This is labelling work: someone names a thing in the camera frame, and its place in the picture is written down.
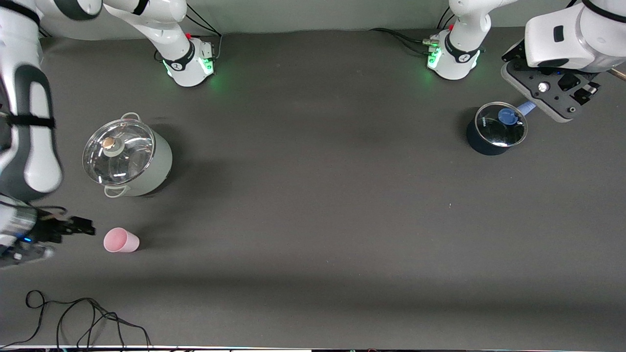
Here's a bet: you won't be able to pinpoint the pink plastic cup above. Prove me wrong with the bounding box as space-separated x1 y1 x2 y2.
103 227 140 253

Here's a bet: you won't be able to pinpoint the large glass pot lid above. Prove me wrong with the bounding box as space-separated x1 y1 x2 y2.
82 119 156 186

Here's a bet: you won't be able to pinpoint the dark grey table mat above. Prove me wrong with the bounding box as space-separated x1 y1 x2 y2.
0 20 626 349

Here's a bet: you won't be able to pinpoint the dark blue saucepan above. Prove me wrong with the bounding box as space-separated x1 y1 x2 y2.
466 100 538 156

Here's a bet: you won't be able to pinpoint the glass lid with blue knob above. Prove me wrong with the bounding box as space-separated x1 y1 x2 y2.
474 102 529 148

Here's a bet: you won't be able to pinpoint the thin black loose cable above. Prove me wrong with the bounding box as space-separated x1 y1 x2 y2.
0 290 152 349

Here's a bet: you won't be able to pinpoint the grey-green two-handled pot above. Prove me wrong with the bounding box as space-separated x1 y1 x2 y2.
82 112 173 198

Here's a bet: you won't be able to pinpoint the black right arm base cables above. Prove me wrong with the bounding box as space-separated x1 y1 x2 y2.
154 7 223 63

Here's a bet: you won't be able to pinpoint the black arm base cables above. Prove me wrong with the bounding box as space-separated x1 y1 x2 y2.
369 10 455 55
154 7 223 63

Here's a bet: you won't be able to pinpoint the black left arm base cables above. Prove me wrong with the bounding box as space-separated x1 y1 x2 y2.
369 10 455 55

